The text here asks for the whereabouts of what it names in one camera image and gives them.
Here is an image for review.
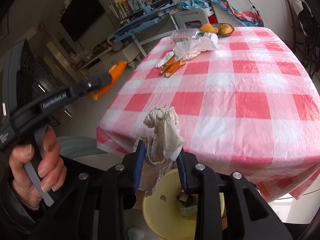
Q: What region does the beige paper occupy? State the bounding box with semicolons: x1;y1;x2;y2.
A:
136;104;185;198

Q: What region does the blue plastic bag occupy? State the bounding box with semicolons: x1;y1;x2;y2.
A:
179;0;209;10

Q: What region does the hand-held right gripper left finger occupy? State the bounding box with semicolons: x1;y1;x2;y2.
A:
30;140;148;240

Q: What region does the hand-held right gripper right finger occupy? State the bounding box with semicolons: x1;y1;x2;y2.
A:
175;148;293;240

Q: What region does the white stuffed bag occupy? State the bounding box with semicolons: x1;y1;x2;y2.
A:
292;0;310;37

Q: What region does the grey green cushioned chair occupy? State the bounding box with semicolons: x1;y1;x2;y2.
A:
56;136;105;160

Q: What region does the beige kettlebell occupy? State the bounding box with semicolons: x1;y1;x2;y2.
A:
107;37;123;52

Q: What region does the cream television cabinet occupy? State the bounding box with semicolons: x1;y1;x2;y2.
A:
75;41;140;78

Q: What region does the white tissue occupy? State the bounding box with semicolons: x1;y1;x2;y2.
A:
174;36;222;60
155;52;173;68

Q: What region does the dark woven fruit basket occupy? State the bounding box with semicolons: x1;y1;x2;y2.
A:
200;23;235;37

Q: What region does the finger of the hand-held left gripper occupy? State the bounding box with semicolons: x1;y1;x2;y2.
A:
71;72;112;98

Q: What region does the blue study desk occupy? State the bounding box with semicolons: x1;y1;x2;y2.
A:
107;0;179;57

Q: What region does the person's left hand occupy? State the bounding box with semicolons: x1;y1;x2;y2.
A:
9;125;67;209

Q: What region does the yellow plastic basin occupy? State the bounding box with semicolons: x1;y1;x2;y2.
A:
142;167;225;240

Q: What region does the yellow mango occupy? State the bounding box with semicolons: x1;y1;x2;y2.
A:
218;24;232;35
201;24;219;34

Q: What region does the white plastic stool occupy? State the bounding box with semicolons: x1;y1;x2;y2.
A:
174;7;213;30

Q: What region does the colourful printed cloth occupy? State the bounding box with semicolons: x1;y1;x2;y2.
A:
202;0;264;27

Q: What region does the dark wooden chair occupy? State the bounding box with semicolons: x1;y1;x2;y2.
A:
281;0;308;63

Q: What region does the large orange peel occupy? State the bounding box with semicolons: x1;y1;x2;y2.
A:
88;62;125;101

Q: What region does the black television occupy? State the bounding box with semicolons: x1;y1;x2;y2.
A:
60;0;106;42

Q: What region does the clear plastic bottle white cap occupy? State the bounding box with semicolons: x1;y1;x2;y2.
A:
169;28;218;46

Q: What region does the row of books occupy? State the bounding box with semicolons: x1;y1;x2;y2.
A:
109;0;134;20

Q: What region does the black folding chair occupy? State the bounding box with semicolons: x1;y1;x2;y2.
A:
297;0;320;78

